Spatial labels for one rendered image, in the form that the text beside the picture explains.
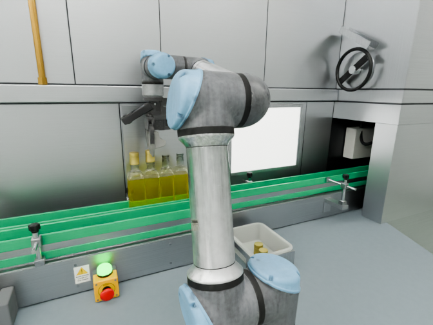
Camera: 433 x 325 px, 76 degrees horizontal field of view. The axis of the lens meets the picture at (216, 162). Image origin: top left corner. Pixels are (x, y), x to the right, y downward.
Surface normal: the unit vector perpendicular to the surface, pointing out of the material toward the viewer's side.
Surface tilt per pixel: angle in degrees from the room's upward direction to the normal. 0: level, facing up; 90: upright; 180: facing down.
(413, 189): 90
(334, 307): 0
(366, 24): 90
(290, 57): 90
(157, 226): 90
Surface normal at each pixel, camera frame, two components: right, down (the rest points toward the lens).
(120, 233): 0.42, 0.23
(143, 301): 0.01, -0.97
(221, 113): 0.59, -0.03
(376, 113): -0.91, 0.10
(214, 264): 0.04, 0.01
